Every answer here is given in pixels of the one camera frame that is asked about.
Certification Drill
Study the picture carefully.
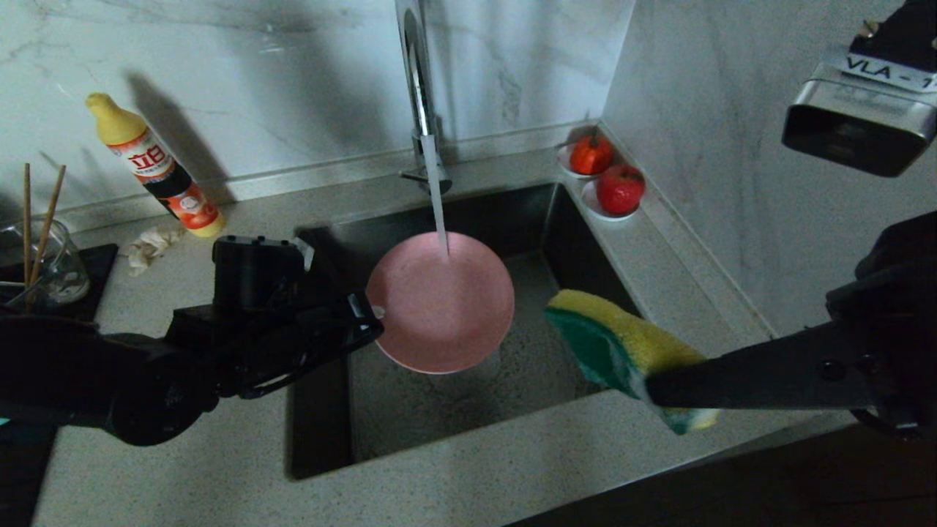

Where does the pink plastic plate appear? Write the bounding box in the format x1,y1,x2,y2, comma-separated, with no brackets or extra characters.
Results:
366,232,515,375

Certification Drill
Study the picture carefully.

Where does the yellow green sponge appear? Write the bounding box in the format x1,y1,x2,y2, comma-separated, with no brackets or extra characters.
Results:
544,289,722,435

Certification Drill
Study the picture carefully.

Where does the orange dish soap bottle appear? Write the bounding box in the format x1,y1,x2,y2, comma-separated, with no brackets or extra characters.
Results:
85,92,225,237

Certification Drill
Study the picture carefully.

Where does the stainless steel sink basin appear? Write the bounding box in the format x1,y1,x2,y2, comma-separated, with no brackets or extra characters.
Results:
289,183,663,480

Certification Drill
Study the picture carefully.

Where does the chrome sink faucet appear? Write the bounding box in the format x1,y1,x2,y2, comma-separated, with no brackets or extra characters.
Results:
394,0,452,197

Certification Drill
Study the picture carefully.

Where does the crumpled white paper tissue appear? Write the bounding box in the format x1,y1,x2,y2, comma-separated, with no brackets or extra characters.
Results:
121,225,185,276

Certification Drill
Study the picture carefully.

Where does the black induction cooktop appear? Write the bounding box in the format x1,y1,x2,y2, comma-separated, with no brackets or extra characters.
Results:
0,244,119,527

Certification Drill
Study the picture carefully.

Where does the red toy apple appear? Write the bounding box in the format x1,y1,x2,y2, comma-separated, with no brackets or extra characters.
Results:
597,163,646,215

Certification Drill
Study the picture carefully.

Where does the small white round dish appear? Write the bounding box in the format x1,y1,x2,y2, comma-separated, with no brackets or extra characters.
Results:
581,180,639,223
558,143,612,181

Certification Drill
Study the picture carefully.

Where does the clear glass cup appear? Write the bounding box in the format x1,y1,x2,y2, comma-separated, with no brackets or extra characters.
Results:
0,219,90,308

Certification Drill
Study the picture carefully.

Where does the orange-red toy tomato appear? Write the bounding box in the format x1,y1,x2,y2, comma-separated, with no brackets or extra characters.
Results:
569,130,615,176

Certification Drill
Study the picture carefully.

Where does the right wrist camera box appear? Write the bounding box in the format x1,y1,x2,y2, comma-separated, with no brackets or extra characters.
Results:
781,55,937,178

